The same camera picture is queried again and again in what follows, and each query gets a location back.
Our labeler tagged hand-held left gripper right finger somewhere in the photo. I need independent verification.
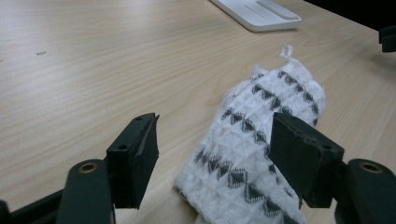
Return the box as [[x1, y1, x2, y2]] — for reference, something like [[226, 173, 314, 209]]
[[268, 112, 346, 209]]

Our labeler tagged white towel with black pattern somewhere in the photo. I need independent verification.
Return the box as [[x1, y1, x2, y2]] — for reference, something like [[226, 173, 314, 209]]
[[174, 45, 327, 224]]

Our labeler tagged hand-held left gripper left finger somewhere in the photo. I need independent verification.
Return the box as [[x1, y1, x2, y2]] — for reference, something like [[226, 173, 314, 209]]
[[106, 112, 161, 210]]

